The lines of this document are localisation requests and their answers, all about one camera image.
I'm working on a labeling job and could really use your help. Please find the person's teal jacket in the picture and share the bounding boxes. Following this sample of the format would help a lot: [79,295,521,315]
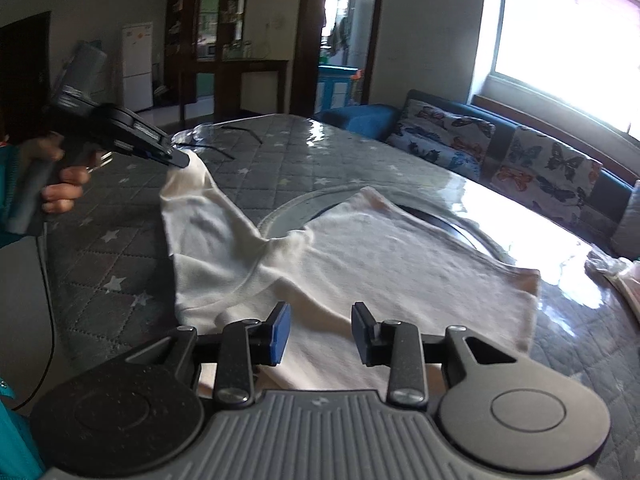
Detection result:
[0,374,47,480]

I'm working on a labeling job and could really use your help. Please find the black cable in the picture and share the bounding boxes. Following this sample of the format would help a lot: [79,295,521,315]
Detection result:
[9,225,57,412]

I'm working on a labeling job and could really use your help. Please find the window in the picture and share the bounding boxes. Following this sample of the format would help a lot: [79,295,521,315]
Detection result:
[492,0,640,137]

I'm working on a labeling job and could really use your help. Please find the white refrigerator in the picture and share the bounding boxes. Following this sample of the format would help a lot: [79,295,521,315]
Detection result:
[121,21,154,112]

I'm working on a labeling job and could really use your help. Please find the round glass turntable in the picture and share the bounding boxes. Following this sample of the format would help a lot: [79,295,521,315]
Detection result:
[254,183,522,267]

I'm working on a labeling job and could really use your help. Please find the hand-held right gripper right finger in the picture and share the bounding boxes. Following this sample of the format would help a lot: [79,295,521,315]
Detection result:
[350,301,519,408]

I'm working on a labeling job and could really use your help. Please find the white shirt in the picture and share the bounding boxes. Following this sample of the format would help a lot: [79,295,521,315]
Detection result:
[158,152,544,397]

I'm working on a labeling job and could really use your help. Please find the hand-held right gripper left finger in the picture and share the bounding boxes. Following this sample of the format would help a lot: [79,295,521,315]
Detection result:
[125,302,293,408]

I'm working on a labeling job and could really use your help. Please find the dark wooden door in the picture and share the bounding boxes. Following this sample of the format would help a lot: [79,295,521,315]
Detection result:
[0,11,53,147]

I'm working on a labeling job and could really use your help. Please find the dark wooden side table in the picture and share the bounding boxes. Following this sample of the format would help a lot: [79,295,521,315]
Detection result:
[214,59,291,122]

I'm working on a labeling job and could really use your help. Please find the blue cabinet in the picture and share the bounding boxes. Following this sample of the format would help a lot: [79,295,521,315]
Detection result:
[317,64,362,113]

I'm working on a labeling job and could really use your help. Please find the grey quilted star tablecloth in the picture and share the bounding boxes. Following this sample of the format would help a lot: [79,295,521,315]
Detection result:
[37,112,640,480]

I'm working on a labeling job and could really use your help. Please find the dark wooden shelf cabinet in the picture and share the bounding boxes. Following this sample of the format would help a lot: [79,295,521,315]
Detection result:
[164,0,252,122]

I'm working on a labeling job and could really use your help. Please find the blue sofa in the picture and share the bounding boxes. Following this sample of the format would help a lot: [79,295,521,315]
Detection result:
[318,89,640,263]

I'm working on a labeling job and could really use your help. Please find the person's left hand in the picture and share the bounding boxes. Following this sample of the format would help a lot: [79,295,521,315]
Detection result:
[17,134,95,215]

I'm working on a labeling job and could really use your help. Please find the clear plastic bag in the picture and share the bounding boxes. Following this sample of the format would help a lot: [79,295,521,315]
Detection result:
[584,249,640,323]

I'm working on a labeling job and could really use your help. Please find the hanging clothes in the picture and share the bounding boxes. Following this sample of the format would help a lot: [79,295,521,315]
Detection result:
[326,16,353,56]

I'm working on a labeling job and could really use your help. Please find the clear glasses with black arms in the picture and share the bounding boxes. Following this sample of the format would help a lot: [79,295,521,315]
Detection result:
[171,121,265,162]

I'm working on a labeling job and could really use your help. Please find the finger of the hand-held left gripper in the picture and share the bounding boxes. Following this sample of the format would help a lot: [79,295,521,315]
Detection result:
[127,140,177,166]
[131,112,192,170]

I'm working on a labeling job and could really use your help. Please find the butterfly print cushion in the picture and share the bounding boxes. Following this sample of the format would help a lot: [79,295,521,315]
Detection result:
[386,98,497,182]
[486,125,604,232]

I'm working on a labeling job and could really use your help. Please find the grey cushion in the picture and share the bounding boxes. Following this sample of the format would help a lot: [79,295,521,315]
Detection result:
[611,179,640,262]

